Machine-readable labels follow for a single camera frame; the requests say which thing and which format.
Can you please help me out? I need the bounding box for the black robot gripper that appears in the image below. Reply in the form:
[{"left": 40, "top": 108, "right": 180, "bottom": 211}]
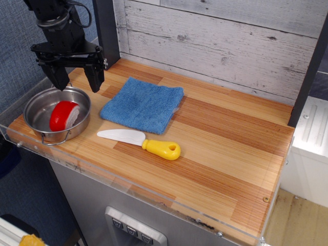
[{"left": 31, "top": 15, "right": 105, "bottom": 93}]

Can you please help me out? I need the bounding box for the blue cloth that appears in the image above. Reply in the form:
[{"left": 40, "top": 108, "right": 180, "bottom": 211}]
[{"left": 100, "top": 77, "right": 184, "bottom": 135}]

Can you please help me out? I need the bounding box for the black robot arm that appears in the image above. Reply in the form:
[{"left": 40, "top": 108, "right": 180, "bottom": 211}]
[{"left": 25, "top": 1, "right": 108, "bottom": 93}]

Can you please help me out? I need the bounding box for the red white toy food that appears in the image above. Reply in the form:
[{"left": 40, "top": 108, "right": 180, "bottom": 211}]
[{"left": 49, "top": 101, "right": 80, "bottom": 132}]

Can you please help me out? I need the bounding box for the small steel pot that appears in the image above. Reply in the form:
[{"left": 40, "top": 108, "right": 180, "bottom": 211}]
[{"left": 23, "top": 86, "right": 91, "bottom": 146}]

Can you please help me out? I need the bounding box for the silver dispenser button panel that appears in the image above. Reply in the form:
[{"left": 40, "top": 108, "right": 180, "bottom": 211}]
[{"left": 105, "top": 206, "right": 168, "bottom": 245}]

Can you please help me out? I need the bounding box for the yellow object bottom left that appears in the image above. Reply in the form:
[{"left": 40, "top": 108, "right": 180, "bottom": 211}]
[{"left": 19, "top": 234, "right": 45, "bottom": 246}]

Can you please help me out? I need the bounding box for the clear acrylic table guard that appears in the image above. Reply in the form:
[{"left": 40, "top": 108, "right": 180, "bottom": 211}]
[{"left": 0, "top": 37, "right": 295, "bottom": 246}]

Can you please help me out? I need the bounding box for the white grooved side cabinet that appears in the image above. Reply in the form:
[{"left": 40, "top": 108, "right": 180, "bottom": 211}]
[{"left": 280, "top": 96, "right": 327, "bottom": 207}]

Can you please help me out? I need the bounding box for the dark left frame post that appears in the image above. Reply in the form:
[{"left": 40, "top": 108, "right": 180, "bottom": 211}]
[{"left": 92, "top": 0, "right": 120, "bottom": 70}]

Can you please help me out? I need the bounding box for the dark frame post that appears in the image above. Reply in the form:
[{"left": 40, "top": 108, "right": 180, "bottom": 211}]
[
  {"left": 92, "top": 0, "right": 120, "bottom": 70},
  {"left": 288, "top": 16, "right": 327, "bottom": 128}
]

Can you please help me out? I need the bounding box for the yellow handled toy knife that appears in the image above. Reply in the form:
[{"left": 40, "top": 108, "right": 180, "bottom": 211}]
[{"left": 97, "top": 129, "right": 181, "bottom": 160}]

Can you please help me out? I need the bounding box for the dark right frame post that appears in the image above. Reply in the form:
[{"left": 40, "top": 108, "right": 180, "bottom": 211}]
[{"left": 288, "top": 16, "right": 327, "bottom": 128}]

